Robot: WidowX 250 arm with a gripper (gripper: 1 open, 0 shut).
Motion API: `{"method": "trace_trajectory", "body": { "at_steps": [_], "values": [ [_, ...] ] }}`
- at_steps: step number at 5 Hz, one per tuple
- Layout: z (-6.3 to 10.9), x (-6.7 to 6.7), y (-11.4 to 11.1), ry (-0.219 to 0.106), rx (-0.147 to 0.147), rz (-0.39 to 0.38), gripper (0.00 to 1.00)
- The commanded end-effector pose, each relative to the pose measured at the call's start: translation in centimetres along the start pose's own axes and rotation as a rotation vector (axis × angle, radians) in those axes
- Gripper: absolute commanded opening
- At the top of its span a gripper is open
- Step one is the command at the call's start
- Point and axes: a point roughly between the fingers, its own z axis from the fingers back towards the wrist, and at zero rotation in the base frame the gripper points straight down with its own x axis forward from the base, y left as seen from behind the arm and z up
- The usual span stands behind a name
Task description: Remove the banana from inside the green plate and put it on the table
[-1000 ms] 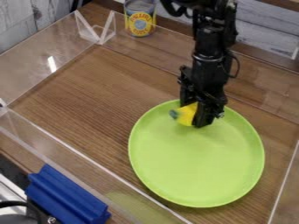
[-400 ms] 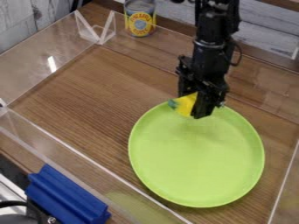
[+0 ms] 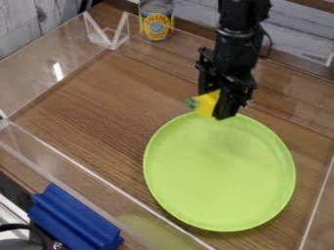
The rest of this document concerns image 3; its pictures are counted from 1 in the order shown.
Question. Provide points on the blue plastic clamp block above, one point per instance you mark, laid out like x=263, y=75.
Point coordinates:
x=72, y=222

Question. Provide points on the green round plate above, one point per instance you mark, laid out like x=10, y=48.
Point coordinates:
x=223, y=175

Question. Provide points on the clear acrylic front barrier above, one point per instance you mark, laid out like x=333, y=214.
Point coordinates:
x=89, y=154

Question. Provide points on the yellow toy banana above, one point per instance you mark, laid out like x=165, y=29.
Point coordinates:
x=202, y=104

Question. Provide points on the yellow labelled tin can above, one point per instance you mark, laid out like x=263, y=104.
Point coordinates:
x=157, y=20

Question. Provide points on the clear acrylic corner bracket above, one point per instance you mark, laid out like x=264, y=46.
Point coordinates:
x=108, y=37

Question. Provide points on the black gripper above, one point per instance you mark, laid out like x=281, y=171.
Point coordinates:
x=225, y=69

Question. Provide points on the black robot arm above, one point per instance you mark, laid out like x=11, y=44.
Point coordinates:
x=240, y=15

